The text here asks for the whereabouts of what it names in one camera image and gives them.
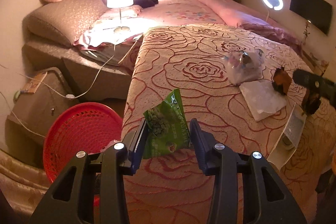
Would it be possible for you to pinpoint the dark brown wrapper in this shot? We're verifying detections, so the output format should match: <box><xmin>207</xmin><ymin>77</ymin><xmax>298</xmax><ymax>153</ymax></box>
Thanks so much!
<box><xmin>272</xmin><ymin>67</ymin><xmax>292</xmax><ymax>96</ymax></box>

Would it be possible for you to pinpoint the green snack packet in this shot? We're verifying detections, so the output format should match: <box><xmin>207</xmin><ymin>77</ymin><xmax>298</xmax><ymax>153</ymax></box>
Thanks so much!
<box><xmin>143</xmin><ymin>89</ymin><xmax>191</xmax><ymax>159</ymax></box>

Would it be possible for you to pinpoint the white plastic sheet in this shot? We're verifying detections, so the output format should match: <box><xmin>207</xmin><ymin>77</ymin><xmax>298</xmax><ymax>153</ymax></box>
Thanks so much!
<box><xmin>239</xmin><ymin>80</ymin><xmax>287</xmax><ymax>122</ymax></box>

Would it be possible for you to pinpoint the clear plastic bag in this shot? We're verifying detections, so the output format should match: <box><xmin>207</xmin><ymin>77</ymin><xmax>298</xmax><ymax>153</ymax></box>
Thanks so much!
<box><xmin>223</xmin><ymin>49</ymin><xmax>265</xmax><ymax>86</ymax></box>

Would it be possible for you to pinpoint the red plastic mesh basket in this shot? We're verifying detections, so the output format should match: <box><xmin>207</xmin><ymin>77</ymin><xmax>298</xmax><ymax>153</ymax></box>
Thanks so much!
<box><xmin>42</xmin><ymin>102</ymin><xmax>124</xmax><ymax>184</ymax></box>

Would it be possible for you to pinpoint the rose patterned bed cover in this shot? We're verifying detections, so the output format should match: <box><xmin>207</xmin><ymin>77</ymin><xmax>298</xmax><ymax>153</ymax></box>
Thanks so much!
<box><xmin>121</xmin><ymin>23</ymin><xmax>336</xmax><ymax>224</ymax></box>

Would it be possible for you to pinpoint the beige patterned curtain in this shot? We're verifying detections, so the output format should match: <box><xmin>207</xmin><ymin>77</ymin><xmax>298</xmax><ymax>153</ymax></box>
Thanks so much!
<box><xmin>0</xmin><ymin>151</ymin><xmax>51</xmax><ymax>220</ymax></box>

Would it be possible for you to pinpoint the brown fabric nightstand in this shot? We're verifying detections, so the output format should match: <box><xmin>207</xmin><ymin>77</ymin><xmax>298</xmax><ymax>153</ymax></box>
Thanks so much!
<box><xmin>6</xmin><ymin>67</ymin><xmax>79</xmax><ymax>162</ymax></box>

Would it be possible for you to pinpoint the orange book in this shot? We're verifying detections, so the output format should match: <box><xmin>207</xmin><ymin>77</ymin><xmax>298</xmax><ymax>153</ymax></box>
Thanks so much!
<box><xmin>21</xmin><ymin>72</ymin><xmax>48</xmax><ymax>94</ymax></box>

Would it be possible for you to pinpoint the small green object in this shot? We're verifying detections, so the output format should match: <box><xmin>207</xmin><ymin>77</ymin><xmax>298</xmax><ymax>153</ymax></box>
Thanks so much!
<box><xmin>13</xmin><ymin>90</ymin><xmax>21</xmax><ymax>103</ymax></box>

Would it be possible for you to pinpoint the pink folded duvet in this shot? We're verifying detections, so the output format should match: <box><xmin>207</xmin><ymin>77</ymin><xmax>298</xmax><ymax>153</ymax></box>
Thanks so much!
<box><xmin>198</xmin><ymin>0</ymin><xmax>302</xmax><ymax>52</ymax></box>

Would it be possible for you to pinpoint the pink floral bed sheet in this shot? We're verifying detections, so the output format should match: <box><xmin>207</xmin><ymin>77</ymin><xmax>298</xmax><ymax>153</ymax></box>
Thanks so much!
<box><xmin>74</xmin><ymin>0</ymin><xmax>224</xmax><ymax>50</ymax></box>

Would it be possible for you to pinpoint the black wall television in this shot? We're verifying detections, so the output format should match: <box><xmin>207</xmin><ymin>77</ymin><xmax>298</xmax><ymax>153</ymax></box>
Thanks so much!
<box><xmin>289</xmin><ymin>0</ymin><xmax>333</xmax><ymax>36</ymax></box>

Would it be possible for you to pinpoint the white lamp cable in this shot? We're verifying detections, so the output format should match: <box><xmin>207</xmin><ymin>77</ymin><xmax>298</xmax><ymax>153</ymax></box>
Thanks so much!
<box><xmin>0</xmin><ymin>37</ymin><xmax>140</xmax><ymax>100</ymax></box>

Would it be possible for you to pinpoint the white ring light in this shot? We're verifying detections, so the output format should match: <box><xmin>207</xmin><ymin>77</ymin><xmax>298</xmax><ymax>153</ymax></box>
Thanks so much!
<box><xmin>262</xmin><ymin>0</ymin><xmax>284</xmax><ymax>22</ymax></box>

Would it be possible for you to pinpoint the white charger cable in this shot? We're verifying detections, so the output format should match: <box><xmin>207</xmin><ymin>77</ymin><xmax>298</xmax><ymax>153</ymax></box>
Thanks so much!
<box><xmin>0</xmin><ymin>91</ymin><xmax>47</xmax><ymax>139</ymax></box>

